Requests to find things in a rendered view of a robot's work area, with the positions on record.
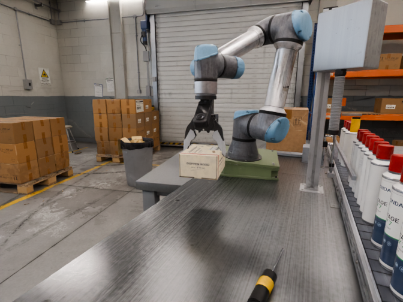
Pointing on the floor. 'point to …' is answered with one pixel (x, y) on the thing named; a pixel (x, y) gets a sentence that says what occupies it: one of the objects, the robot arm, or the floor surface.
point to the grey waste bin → (137, 163)
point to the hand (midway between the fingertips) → (203, 156)
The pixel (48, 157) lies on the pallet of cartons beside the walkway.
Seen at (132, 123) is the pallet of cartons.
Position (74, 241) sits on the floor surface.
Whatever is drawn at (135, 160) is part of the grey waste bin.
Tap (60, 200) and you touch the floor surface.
